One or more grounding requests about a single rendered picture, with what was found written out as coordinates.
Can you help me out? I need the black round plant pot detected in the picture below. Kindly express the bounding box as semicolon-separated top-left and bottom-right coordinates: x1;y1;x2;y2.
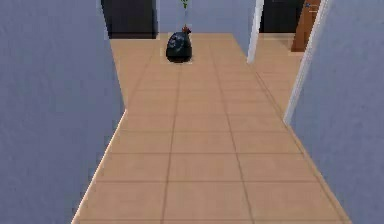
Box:
165;31;193;64

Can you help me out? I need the brown wooden room door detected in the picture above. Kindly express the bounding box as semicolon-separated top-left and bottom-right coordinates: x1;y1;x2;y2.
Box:
290;0;322;53

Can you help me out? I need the white door frame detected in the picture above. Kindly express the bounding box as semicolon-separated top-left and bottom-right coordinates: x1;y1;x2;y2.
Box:
246;0;265;65

